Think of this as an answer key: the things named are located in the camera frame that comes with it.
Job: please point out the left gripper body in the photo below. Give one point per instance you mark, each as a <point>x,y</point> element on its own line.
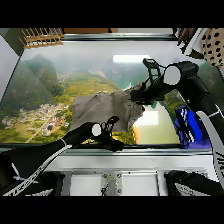
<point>113,143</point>

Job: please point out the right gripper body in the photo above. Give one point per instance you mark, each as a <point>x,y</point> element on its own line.
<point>150,92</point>

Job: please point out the beige garment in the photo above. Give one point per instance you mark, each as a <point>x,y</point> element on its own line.
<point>100,108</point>

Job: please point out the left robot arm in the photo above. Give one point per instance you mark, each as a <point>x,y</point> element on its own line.
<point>26,160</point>

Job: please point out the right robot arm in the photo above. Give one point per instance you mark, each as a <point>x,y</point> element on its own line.
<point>200,93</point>

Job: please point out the blue garment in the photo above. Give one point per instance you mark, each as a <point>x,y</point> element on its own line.
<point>191,128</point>

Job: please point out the white perforated basket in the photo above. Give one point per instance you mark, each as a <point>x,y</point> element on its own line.
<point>211,45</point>

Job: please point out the wooden rack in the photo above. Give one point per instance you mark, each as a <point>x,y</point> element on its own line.
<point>41,36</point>

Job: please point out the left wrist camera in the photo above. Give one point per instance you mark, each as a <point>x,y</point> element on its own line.
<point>110,125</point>

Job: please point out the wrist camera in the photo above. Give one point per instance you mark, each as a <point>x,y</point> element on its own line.
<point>110,125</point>
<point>151,68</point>

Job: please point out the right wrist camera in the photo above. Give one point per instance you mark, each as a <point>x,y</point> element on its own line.
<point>151,68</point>

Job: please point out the silver frame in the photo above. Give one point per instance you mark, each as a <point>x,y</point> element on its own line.
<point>112,183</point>

